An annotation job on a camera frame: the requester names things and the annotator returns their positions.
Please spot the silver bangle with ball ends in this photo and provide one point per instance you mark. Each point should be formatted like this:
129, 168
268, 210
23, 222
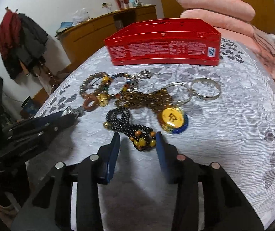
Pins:
182, 93

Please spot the blue cloth on sideboard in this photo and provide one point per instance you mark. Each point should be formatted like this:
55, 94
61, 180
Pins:
63, 27

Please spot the lower pink folded quilt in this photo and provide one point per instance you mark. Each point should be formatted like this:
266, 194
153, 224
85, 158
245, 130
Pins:
220, 21

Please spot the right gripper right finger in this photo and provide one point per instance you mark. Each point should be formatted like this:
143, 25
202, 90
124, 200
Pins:
181, 170

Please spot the pink folded quilt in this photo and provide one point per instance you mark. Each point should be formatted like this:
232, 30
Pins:
220, 21
235, 8

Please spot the white plastic bag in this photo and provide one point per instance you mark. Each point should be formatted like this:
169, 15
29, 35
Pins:
80, 16

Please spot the silver metal watch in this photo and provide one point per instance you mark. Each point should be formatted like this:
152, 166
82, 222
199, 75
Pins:
88, 91

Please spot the light blue kettle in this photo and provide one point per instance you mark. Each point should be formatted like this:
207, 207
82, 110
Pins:
133, 3

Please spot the wall power socket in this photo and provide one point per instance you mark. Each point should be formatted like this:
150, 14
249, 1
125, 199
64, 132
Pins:
106, 4

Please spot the upper pink folded quilt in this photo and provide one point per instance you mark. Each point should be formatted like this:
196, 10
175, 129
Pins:
235, 8

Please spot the pink bedspread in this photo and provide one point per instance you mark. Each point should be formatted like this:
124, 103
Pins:
259, 42

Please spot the red tin box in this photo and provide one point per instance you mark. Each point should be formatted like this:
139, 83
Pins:
165, 41

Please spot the clothes on coat rack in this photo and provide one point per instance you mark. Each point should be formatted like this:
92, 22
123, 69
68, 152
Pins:
22, 43

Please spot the wooden sideboard cabinet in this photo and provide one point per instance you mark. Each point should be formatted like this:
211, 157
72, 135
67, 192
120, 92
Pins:
82, 41

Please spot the blue cup on floor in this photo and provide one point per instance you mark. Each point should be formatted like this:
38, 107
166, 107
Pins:
29, 108

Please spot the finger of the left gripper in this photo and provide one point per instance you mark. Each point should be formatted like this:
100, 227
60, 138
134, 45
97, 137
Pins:
44, 135
30, 124

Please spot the white floral tablecloth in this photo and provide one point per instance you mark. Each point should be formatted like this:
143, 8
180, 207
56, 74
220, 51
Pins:
237, 130

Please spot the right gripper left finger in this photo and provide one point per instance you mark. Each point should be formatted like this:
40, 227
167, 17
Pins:
94, 170

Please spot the wooden coat rack stand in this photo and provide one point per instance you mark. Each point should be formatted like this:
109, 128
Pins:
48, 80

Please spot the multicolour bead bracelet gold charm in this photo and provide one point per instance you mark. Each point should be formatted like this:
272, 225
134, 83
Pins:
103, 94

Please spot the amber bead necklace yellow pendant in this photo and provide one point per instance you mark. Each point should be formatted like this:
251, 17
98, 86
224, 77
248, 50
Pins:
171, 118

